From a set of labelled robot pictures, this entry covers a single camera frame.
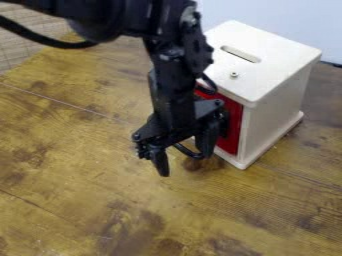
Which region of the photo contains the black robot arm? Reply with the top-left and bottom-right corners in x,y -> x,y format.
0,0 -> 228,177

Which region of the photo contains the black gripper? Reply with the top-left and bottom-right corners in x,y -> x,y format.
132,99 -> 228,177

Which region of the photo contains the black drawer handle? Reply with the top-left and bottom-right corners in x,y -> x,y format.
173,143 -> 204,160

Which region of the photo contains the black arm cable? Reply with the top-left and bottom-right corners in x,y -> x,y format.
0,15 -> 98,50

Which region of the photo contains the white wooden box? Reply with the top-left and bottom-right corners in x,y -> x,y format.
205,21 -> 321,169

